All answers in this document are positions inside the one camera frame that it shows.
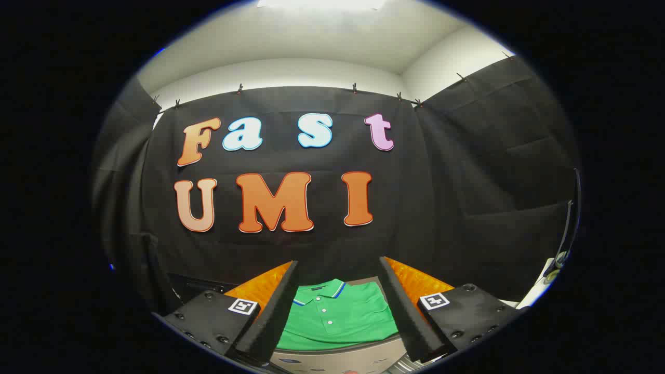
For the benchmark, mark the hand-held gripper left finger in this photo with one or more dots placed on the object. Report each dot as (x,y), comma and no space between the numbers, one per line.
(278,311)

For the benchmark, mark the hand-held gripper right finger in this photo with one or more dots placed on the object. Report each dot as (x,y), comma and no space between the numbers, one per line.
(402,306)

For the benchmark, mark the green polo shirt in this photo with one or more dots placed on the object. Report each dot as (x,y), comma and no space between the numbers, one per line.
(337,322)

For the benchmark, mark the grey table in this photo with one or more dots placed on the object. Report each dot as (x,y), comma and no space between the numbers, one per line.
(337,358)

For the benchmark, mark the white panel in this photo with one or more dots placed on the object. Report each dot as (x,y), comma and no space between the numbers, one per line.
(535,296)

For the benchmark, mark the ceiling light panel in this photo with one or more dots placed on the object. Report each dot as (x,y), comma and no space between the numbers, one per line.
(322,3)

